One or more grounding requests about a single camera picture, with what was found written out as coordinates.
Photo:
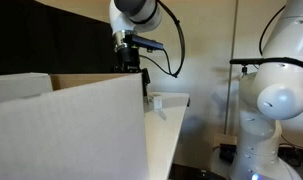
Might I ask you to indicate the white foam board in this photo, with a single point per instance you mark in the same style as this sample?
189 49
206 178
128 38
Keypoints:
74 133

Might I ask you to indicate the small white glasses box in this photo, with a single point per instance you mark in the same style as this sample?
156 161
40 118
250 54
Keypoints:
156 101

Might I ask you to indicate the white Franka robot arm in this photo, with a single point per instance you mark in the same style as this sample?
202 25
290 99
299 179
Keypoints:
277 100

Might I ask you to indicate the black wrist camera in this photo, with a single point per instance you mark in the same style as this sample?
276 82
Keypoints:
146 42

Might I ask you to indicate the black pole clamp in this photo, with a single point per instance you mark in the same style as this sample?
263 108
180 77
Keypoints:
239 61

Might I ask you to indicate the black computer monitor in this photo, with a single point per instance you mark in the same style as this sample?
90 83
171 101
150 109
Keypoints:
87 46
21 40

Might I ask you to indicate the black rounded object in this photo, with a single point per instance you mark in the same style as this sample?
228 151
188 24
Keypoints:
194 173

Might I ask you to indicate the small tan cardboard box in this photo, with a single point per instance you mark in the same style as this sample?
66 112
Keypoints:
224 139

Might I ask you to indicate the black electronic box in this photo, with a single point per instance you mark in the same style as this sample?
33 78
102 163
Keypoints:
227 154

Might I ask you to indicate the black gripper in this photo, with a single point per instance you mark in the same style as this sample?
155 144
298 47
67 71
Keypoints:
129 60

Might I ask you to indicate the thin grey stand pole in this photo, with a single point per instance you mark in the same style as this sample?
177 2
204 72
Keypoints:
235 33

